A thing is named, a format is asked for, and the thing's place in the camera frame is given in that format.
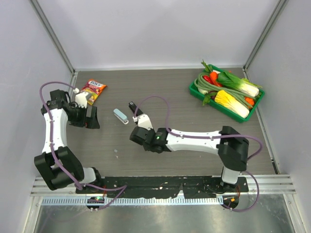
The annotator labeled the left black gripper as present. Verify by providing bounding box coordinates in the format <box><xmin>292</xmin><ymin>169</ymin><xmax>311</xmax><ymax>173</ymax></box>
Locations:
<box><xmin>68</xmin><ymin>103</ymin><xmax>100</xmax><ymax>129</ymax></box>

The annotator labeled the light blue small stapler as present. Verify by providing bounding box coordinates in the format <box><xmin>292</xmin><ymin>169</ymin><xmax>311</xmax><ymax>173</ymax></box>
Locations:
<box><xmin>113</xmin><ymin>109</ymin><xmax>129</xmax><ymax>125</ymax></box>

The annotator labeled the black large stapler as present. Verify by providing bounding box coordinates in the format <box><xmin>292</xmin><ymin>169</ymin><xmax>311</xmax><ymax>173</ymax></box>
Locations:
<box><xmin>128</xmin><ymin>101</ymin><xmax>143</xmax><ymax>117</ymax></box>

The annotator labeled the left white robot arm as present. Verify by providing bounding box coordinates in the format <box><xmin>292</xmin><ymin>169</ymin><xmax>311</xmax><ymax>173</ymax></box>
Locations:
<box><xmin>34</xmin><ymin>89</ymin><xmax>104</xmax><ymax>194</ymax></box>

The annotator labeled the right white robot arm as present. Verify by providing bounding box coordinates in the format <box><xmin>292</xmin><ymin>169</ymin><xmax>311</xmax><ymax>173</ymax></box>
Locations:
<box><xmin>130</xmin><ymin>126</ymin><xmax>249</xmax><ymax>192</ymax></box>

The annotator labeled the orange candy bag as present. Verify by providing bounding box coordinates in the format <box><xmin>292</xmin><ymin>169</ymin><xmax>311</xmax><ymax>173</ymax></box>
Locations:
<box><xmin>80</xmin><ymin>79</ymin><xmax>107</xmax><ymax>105</ymax></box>

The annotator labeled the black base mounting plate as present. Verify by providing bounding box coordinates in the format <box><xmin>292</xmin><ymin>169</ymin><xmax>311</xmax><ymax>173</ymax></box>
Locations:
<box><xmin>75</xmin><ymin>175</ymin><xmax>249</xmax><ymax>199</ymax></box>

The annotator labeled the red chili pepper toy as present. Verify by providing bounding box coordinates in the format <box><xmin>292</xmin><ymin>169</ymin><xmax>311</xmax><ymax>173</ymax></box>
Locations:
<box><xmin>203</xmin><ymin>75</ymin><xmax>214</xmax><ymax>85</ymax></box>

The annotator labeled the yellow napa cabbage toy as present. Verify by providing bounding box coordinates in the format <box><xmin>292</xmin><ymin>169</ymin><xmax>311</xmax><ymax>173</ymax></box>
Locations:
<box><xmin>214</xmin><ymin>90</ymin><xmax>249</xmax><ymax>118</ymax></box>

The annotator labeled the green bok choy toy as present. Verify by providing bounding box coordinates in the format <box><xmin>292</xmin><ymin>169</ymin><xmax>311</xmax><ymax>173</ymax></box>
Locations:
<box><xmin>217</xmin><ymin>71</ymin><xmax>259</xmax><ymax>98</ymax></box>

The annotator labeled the green long beans toy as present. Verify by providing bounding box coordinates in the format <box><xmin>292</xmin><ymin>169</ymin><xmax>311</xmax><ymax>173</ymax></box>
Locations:
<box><xmin>194</xmin><ymin>73</ymin><xmax>255</xmax><ymax>108</ymax></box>

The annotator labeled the small orange carrot toy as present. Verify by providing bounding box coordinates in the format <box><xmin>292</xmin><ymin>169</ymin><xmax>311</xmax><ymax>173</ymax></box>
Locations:
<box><xmin>244</xmin><ymin>97</ymin><xmax>255</xmax><ymax>106</ymax></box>

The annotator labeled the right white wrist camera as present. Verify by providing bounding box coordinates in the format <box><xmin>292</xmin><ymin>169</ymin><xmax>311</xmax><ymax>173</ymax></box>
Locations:
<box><xmin>133</xmin><ymin>114</ymin><xmax>153</xmax><ymax>130</ymax></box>

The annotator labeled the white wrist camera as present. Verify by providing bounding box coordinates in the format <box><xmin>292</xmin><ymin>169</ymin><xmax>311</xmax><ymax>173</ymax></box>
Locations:
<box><xmin>74</xmin><ymin>87</ymin><xmax>94</xmax><ymax>108</ymax></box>
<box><xmin>133</xmin><ymin>114</ymin><xmax>153</xmax><ymax>130</ymax></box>

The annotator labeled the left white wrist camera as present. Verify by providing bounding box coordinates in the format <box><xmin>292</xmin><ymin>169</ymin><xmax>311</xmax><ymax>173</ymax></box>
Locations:
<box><xmin>74</xmin><ymin>87</ymin><xmax>94</xmax><ymax>108</ymax></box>

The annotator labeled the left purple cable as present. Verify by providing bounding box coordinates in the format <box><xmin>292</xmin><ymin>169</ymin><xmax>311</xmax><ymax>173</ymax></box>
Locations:
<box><xmin>39</xmin><ymin>81</ymin><xmax>128</xmax><ymax>211</ymax></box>

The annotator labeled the purple cable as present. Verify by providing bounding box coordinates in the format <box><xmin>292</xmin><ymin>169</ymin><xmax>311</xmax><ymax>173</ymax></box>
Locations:
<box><xmin>39</xmin><ymin>81</ymin><xmax>128</xmax><ymax>211</ymax></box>
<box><xmin>135</xmin><ymin>96</ymin><xmax>263</xmax><ymax>212</ymax></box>

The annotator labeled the white slotted cable duct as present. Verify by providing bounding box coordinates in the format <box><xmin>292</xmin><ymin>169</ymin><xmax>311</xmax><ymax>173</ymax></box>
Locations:
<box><xmin>41</xmin><ymin>195</ymin><xmax>223</xmax><ymax>207</ymax></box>

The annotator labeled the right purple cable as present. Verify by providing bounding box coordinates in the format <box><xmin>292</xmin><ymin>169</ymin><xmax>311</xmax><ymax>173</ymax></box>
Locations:
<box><xmin>135</xmin><ymin>96</ymin><xmax>263</xmax><ymax>212</ymax></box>

